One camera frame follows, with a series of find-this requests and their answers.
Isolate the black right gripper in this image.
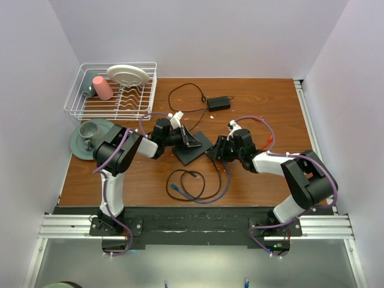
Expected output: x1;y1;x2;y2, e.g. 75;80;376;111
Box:
206;135;243;163

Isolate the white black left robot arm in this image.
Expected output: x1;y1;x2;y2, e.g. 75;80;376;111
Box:
93;118;202;235

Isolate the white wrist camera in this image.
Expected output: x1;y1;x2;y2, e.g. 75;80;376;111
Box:
227;120;241;140
167;111;184;130

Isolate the blue ethernet cable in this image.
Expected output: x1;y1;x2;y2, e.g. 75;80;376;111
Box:
170;160;231;204

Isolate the white wire dish rack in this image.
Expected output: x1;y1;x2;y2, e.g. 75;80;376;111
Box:
64;62;157;121

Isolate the aluminium rail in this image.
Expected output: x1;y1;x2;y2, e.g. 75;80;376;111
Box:
38;215;355;240
293;79;335;205

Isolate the grey metal mug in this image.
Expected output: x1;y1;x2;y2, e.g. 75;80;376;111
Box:
79;122;103;151

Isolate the black power cord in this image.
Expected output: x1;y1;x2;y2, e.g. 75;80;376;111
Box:
168;83;235;133

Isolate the aluminium front rail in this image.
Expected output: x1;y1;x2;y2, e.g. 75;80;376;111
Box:
38;215;355;240

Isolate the pink plastic cup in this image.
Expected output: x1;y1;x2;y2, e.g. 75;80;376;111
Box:
92;76;113;101

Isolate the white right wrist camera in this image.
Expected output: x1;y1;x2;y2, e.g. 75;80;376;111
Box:
227;120;241;140

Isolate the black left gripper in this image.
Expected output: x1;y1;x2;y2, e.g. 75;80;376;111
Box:
162;125;200;151

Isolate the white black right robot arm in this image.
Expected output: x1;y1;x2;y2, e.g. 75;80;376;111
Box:
207;129;338;237

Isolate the white ceramic plate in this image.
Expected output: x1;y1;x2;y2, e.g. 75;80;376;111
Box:
106;64;150;86

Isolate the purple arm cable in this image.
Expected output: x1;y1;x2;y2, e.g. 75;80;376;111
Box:
233;115;339;259
92;112;175;257

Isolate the black power adapter brick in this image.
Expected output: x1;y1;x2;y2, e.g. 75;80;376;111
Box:
207;96;230;112

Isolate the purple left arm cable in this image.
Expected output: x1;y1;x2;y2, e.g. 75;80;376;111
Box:
92;112;175;257

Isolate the aluminium right side rail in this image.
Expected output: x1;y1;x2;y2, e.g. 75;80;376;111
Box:
293;79;335;205

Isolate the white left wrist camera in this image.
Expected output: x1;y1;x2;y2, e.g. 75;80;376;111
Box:
167;111;184;130

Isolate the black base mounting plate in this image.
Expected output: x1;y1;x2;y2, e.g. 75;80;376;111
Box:
52;206;335;256

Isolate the green plate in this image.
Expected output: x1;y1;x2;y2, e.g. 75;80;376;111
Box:
70;119;113;160

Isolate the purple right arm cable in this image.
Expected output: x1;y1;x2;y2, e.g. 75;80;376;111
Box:
233;115;339;259

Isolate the black network switch box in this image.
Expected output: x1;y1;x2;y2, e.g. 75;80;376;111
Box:
172;131;213;166

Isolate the red ethernet cable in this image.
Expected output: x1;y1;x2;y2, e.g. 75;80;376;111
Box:
239;116;275;151

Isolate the dark green mug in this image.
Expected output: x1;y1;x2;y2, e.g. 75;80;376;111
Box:
80;71;98;97

